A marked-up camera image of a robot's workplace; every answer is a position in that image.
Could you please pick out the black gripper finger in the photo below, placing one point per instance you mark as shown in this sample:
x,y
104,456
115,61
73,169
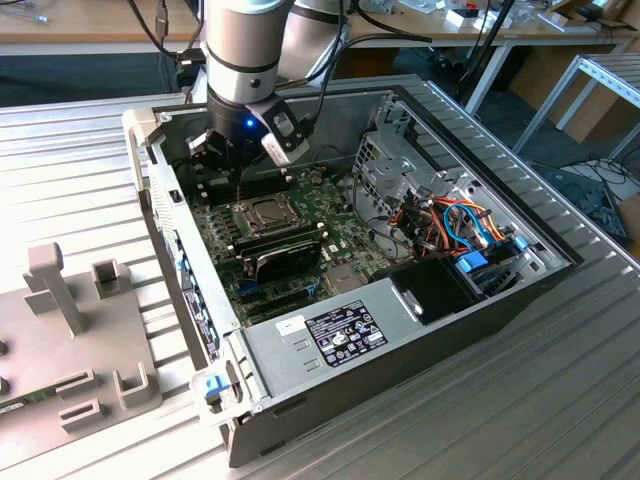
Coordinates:
x,y
200,150

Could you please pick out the silver CPU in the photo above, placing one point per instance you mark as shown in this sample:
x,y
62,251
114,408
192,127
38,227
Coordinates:
x,y
272,213

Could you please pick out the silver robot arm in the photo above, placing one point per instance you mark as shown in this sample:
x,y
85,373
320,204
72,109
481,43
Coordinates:
x,y
240,45

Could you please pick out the CPU socket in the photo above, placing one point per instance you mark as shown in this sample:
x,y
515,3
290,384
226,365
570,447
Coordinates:
x,y
254,231

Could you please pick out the black RAM slot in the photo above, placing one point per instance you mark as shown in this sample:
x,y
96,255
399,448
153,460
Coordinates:
x,y
272,239
267,182

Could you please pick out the black graphics card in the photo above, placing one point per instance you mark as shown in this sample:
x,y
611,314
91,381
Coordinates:
x,y
290,262

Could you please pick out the green motherboard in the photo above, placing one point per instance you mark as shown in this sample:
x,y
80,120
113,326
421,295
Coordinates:
x,y
345,235

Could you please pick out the metal drive cage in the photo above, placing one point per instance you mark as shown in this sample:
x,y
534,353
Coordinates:
x,y
390,172

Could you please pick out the silver chipset heatsink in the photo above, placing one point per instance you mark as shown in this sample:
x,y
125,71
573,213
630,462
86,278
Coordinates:
x,y
342,280

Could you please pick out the grey parts rack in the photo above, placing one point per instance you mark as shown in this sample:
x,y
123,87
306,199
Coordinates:
x,y
100,340

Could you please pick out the silver power supply unit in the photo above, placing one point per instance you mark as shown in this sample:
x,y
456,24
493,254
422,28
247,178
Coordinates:
x,y
280,360

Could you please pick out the blue case latch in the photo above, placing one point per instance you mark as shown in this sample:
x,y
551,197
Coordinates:
x,y
212,387

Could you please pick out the black stand pole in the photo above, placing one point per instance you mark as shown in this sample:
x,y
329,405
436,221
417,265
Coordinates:
x,y
487,45

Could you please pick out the blue disk carrier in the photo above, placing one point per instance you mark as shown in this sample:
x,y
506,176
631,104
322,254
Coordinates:
x,y
472,262

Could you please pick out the green RAM stick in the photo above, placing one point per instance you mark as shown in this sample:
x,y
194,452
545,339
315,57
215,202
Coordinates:
x,y
35,397

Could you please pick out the wooden desk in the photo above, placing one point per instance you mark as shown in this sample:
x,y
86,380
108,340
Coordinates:
x,y
525,34

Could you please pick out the blue plastic clip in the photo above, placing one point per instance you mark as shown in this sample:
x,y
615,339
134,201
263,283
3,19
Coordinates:
x,y
520,245

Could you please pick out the open PC case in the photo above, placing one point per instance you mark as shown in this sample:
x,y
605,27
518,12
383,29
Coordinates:
x,y
400,395

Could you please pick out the large cardboard box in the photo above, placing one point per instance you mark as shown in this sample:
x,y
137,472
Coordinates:
x,y
545,75

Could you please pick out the small cardboard box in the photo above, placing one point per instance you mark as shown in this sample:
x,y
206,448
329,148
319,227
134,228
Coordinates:
x,y
631,215

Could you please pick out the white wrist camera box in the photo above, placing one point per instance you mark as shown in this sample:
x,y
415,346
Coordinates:
x,y
281,151

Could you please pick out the aluminium frame rack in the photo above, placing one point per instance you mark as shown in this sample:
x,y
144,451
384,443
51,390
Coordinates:
x,y
615,75

